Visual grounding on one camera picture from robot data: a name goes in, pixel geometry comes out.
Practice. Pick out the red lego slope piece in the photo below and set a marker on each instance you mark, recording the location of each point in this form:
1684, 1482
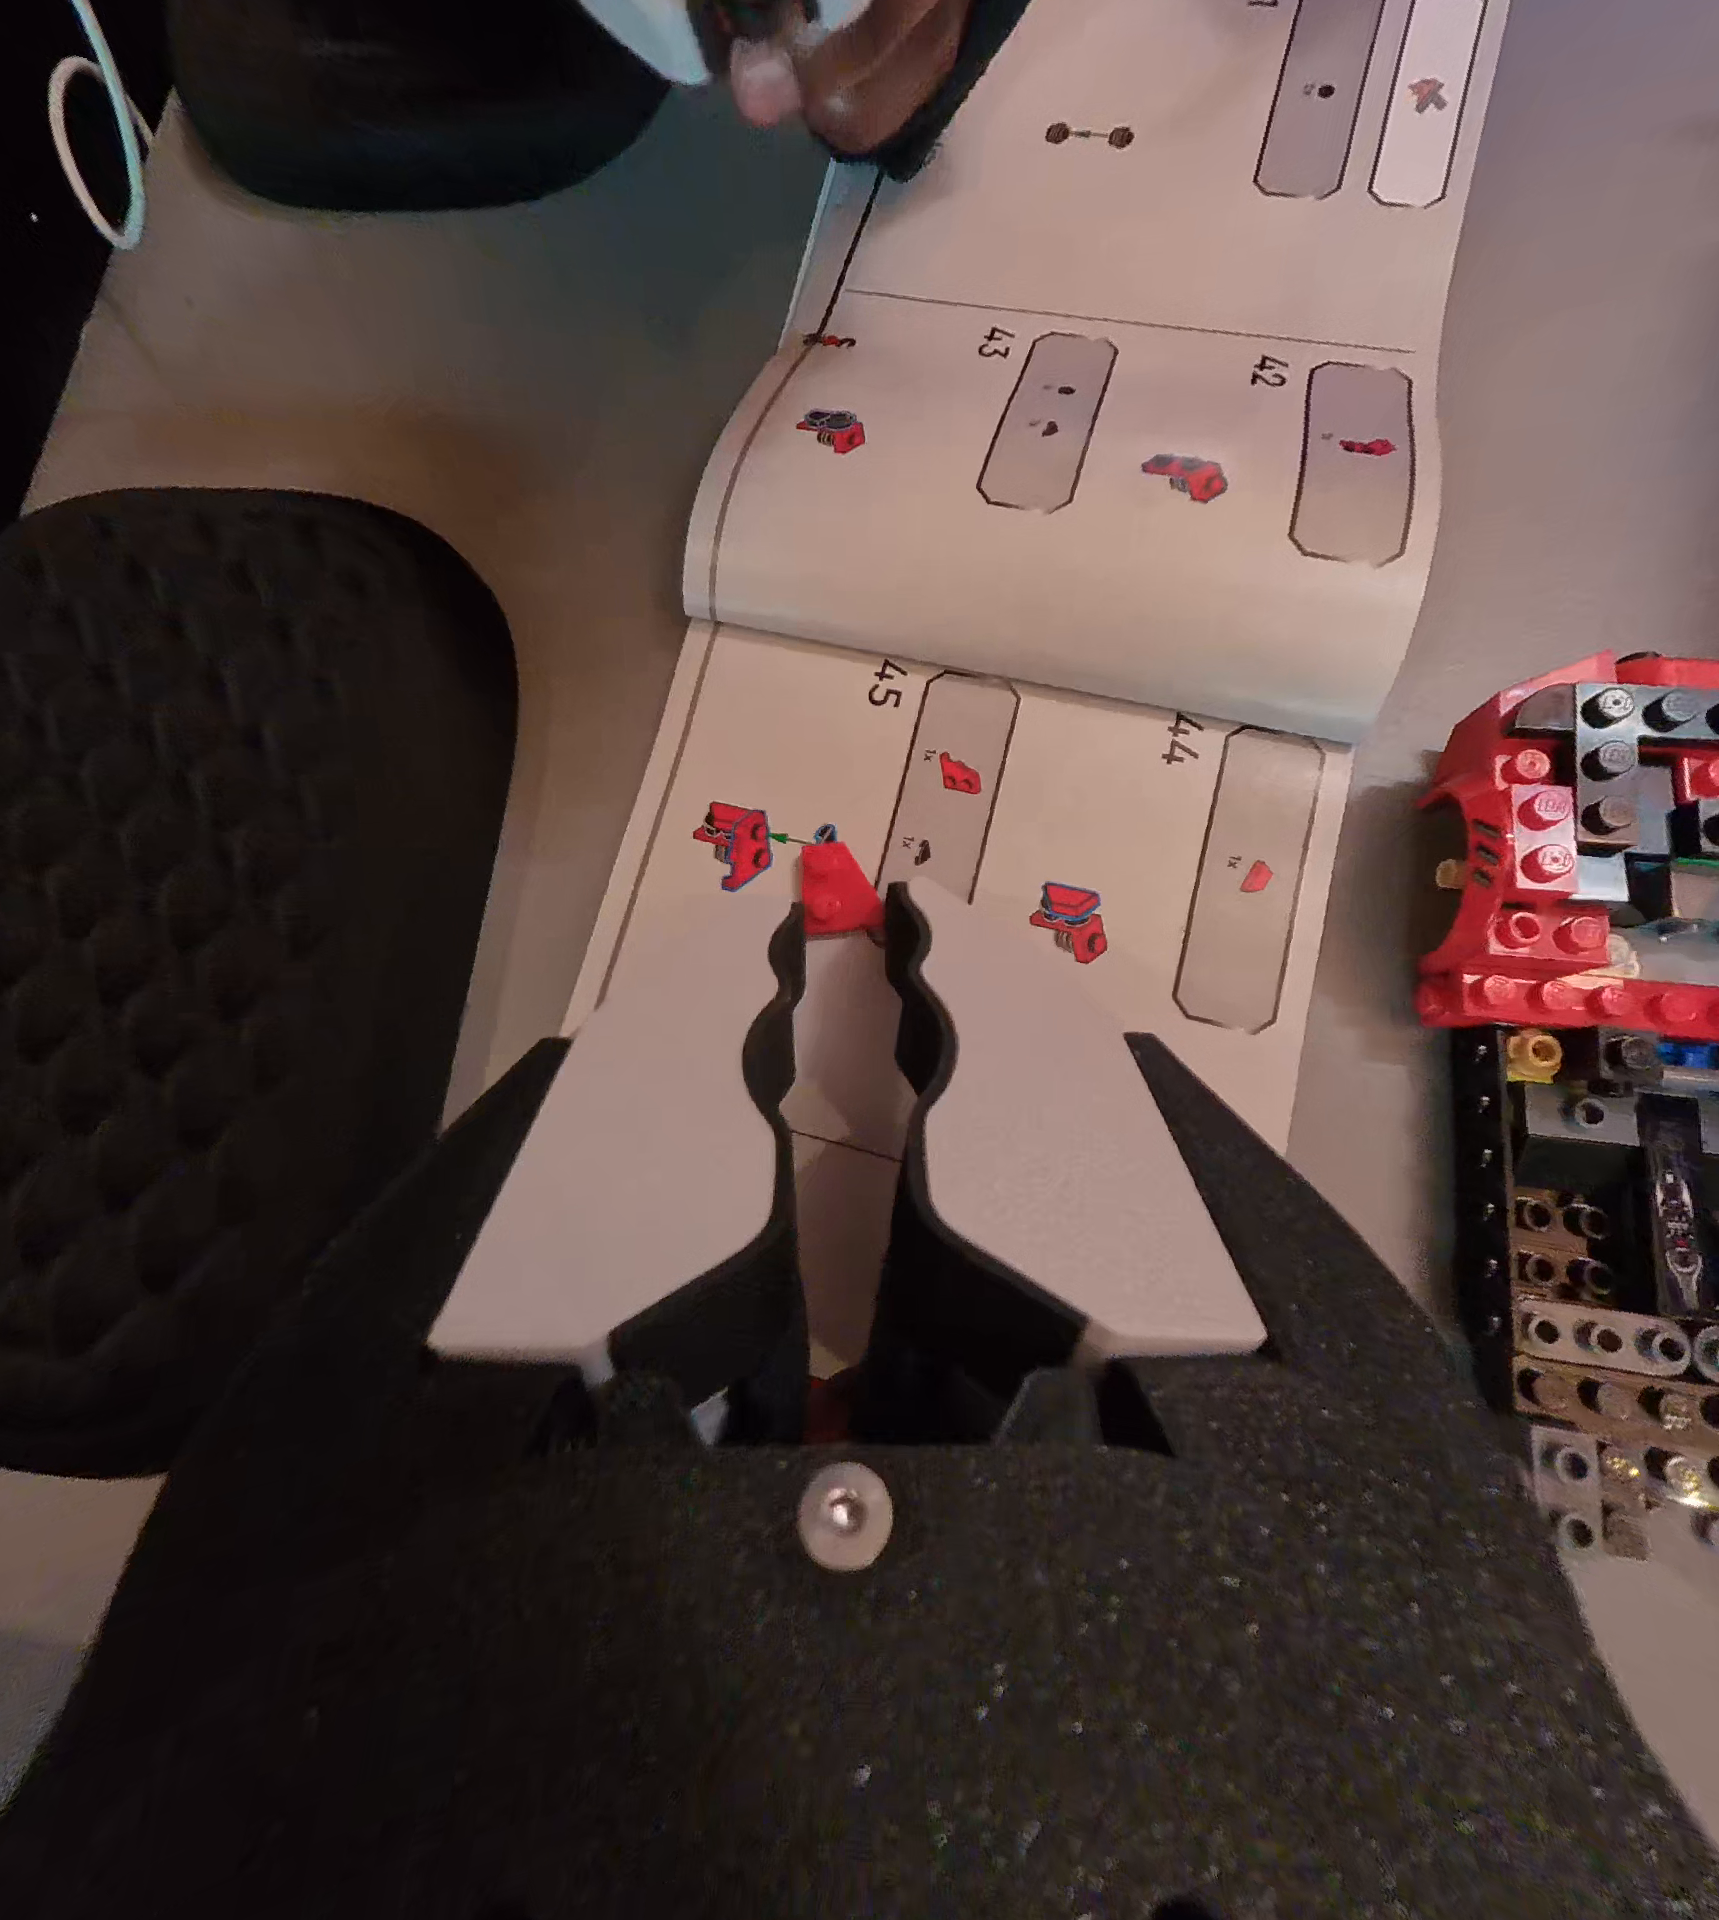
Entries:
838, 887

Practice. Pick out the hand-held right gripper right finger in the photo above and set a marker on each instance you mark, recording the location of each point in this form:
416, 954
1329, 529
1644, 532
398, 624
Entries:
1070, 1170

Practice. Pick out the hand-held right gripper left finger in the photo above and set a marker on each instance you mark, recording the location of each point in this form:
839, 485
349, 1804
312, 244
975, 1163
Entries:
634, 1170

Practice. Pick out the black textured wrist cushion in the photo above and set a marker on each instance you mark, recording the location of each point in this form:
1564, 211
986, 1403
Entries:
182, 960

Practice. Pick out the person's left hand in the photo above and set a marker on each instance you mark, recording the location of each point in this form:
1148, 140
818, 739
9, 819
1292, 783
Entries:
829, 68

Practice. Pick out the lego instruction booklet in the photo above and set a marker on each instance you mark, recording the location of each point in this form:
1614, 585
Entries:
1098, 496

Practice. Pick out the partly built red lego car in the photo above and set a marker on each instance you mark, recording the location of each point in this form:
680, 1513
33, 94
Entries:
1639, 1111

